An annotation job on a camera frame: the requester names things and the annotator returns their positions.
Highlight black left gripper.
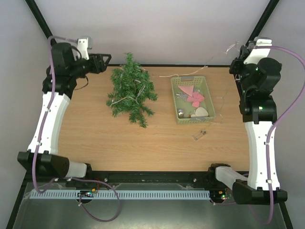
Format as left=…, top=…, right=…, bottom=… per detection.
left=70, top=53, right=112, bottom=80

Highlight small green christmas tree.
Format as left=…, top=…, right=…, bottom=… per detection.
left=106, top=52, right=158, bottom=128

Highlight light green plastic basket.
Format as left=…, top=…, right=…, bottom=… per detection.
left=171, top=76, right=216, bottom=125

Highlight clear led string lights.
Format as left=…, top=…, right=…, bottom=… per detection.
left=107, top=39, right=241, bottom=143

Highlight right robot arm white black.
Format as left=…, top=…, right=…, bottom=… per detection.
left=208, top=38, right=288, bottom=205

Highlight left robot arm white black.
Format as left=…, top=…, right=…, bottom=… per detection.
left=17, top=38, right=111, bottom=178

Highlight pink bow ornament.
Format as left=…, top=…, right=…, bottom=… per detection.
left=187, top=92, right=205, bottom=108

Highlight pink paper triangle ornament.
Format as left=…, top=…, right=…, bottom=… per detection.
left=178, top=85, right=194, bottom=96

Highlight silver star ornament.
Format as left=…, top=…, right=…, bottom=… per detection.
left=176, top=92, right=189, bottom=102

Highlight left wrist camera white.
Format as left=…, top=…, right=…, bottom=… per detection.
left=77, top=36, right=92, bottom=60

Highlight black corner frame post right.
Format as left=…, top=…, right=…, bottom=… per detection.
left=247, top=0, right=280, bottom=43

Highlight black corner frame post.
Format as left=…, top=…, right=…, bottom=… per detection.
left=25, top=0, right=52, bottom=38
left=247, top=0, right=280, bottom=43

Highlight black corner frame post left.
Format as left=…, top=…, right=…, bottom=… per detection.
left=25, top=0, right=52, bottom=38

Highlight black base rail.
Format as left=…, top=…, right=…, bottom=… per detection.
left=86, top=171, right=226, bottom=190

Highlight light blue slotted cable duct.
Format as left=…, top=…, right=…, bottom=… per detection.
left=29, top=190, right=210, bottom=200

